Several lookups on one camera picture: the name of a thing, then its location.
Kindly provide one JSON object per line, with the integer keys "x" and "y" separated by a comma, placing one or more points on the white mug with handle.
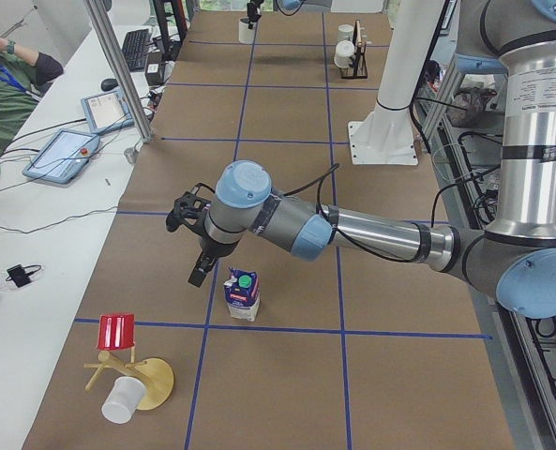
{"x": 245, "y": 35}

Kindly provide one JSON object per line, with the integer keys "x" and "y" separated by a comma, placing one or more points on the blue white milk carton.
{"x": 242, "y": 295}

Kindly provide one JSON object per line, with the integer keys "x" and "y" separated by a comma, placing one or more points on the white cup left in rack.
{"x": 345, "y": 32}

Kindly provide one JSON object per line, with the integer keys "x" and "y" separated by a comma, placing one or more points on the red plastic cup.
{"x": 116, "y": 331}

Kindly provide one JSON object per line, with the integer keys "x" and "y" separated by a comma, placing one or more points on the wooden cup tree stand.
{"x": 155, "y": 373}

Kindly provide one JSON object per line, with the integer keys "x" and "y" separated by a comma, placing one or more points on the white plastic cup on stand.
{"x": 123, "y": 400}

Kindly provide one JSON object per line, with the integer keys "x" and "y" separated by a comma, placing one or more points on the black power supply box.
{"x": 157, "y": 69}

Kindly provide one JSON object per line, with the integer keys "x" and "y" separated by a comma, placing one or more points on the black keyboard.
{"x": 135, "y": 48}

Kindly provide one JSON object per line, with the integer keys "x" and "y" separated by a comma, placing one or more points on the black computer mouse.
{"x": 108, "y": 84}

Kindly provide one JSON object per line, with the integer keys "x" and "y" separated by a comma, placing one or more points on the far blue teach pendant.
{"x": 106, "y": 112}

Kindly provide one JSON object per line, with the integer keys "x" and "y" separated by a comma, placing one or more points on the blue teach pendant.
{"x": 106, "y": 112}
{"x": 63, "y": 157}

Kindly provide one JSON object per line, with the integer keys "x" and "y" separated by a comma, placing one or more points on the near blue teach pendant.
{"x": 63, "y": 157}

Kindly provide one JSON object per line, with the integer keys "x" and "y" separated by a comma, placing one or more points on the small black adapter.
{"x": 20, "y": 275}

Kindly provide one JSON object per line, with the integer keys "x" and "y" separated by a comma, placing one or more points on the seated person in green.
{"x": 23, "y": 71}

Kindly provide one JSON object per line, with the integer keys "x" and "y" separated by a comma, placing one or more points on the black wire cup rack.
{"x": 358, "y": 66}

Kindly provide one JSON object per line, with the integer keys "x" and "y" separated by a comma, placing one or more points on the aluminium frame post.
{"x": 111, "y": 49}

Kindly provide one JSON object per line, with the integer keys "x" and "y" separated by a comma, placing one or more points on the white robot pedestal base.
{"x": 385, "y": 136}

